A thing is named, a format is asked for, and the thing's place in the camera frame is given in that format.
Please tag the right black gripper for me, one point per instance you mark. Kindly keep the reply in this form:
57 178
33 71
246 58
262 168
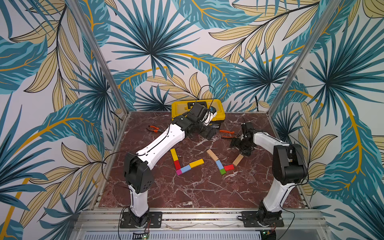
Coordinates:
240 142

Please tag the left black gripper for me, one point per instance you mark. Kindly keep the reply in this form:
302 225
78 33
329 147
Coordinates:
205 133

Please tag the natural wood block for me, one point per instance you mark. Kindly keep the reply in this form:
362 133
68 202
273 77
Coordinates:
238 159
212 155

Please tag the red block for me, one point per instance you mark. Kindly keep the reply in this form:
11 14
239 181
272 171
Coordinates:
229 167
177 165

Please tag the yellow block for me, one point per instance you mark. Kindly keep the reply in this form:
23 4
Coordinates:
174 155
196 163

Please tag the light blue block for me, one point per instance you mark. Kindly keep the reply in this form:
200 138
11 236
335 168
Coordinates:
186 168
219 164

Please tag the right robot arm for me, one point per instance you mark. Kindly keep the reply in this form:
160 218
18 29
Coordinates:
288 169

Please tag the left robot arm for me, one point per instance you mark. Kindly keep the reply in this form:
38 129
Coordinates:
138 167

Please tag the yellow black toolbox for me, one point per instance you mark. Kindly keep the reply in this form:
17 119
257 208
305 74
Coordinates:
181 107

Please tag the large orange-handled pliers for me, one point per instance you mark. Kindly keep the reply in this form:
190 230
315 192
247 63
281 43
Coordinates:
227 134

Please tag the small orange-handled pliers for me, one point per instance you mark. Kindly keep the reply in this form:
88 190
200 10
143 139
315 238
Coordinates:
154 129

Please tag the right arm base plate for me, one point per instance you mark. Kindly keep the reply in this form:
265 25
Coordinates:
253 219

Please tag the aluminium front rail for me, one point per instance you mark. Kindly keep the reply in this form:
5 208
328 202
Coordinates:
199 224

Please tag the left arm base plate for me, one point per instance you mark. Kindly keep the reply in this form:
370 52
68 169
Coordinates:
141 220

